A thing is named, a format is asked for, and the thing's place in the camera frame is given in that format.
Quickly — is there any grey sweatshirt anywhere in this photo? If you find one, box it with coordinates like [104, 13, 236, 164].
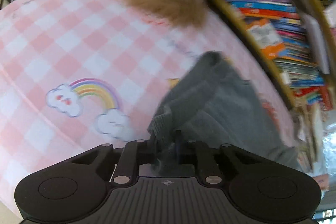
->
[147, 51, 299, 177]

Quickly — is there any pink checkered tablecloth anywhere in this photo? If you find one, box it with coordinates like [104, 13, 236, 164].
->
[1, 0, 294, 214]

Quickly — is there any stack of papers and books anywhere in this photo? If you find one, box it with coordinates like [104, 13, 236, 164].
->
[291, 103, 329, 192]

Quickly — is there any lower orange white box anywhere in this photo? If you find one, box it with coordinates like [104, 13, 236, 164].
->
[261, 43, 286, 60]

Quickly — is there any orange white box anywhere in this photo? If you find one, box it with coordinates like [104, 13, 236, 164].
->
[247, 19, 282, 49]
[261, 43, 286, 60]

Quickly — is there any upper orange white box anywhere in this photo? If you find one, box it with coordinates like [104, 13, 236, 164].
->
[247, 19, 282, 49]

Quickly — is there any row of leaning books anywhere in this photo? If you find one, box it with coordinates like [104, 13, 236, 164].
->
[225, 0, 326, 105]

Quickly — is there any white wooden bookshelf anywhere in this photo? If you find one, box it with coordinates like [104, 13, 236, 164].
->
[209, 0, 335, 110]

